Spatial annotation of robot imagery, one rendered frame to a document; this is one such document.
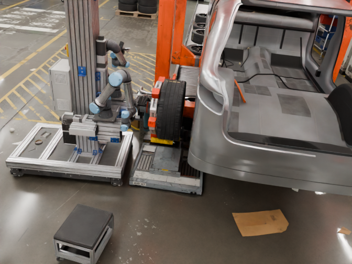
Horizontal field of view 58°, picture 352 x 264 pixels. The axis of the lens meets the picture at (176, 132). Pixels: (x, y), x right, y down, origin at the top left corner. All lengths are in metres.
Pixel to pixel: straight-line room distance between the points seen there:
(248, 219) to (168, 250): 0.94
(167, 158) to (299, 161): 1.71
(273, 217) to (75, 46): 2.68
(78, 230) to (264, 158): 1.60
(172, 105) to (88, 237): 1.42
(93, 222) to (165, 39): 2.09
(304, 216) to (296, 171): 1.29
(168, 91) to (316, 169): 1.54
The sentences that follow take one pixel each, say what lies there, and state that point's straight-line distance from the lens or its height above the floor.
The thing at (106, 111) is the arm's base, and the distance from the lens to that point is 3.30.
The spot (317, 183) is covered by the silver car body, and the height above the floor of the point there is 0.89.
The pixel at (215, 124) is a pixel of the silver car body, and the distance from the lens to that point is 2.39.
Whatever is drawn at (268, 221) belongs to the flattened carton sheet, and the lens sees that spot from 3.60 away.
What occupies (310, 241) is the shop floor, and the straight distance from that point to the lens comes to 3.61.
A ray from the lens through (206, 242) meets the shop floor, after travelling 3.23.
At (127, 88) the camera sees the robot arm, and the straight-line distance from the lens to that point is 3.05.
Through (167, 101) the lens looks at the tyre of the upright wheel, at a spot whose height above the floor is 1.07.
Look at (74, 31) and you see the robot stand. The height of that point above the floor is 1.62.
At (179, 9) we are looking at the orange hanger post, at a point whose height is 1.46.
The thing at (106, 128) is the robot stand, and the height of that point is 0.70.
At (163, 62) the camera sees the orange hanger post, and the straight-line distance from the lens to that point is 3.79.
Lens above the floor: 2.45
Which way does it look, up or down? 31 degrees down
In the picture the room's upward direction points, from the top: 6 degrees clockwise
